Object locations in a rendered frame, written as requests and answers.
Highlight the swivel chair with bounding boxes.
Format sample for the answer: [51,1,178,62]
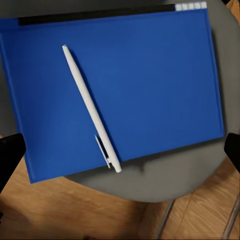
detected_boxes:
[0,0,240,203]

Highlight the folder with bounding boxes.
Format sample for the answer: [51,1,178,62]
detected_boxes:
[0,1,225,184]

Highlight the pen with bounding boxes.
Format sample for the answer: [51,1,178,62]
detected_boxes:
[63,45,122,173]

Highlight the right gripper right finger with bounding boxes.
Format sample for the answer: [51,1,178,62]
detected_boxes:
[224,133,240,173]

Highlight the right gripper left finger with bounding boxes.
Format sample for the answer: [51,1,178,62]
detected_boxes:
[0,133,26,193]

